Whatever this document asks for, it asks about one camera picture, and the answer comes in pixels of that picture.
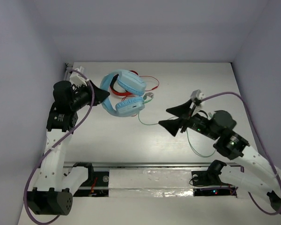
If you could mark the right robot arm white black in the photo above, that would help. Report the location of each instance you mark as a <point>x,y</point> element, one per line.
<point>264,179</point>

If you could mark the aluminium rail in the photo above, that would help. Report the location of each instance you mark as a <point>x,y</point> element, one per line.
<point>68,66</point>
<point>108,166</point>

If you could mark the red black headphones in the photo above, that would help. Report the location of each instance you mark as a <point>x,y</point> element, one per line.
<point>119,92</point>

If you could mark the light blue headphones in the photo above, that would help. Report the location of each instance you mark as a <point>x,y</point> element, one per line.
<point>128,107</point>

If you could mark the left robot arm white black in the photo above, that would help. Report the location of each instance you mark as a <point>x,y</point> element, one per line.
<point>53,191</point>

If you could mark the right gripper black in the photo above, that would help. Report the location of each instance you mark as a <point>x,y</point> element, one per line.
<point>183,110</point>

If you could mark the aluminium rail left side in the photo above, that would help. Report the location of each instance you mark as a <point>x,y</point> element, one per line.
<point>68,66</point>

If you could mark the aluminium rail front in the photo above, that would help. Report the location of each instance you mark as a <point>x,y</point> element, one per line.
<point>108,166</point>

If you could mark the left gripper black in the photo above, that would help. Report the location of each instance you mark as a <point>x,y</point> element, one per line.
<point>91,93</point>

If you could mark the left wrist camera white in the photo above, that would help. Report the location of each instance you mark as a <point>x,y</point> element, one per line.
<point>77,79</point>

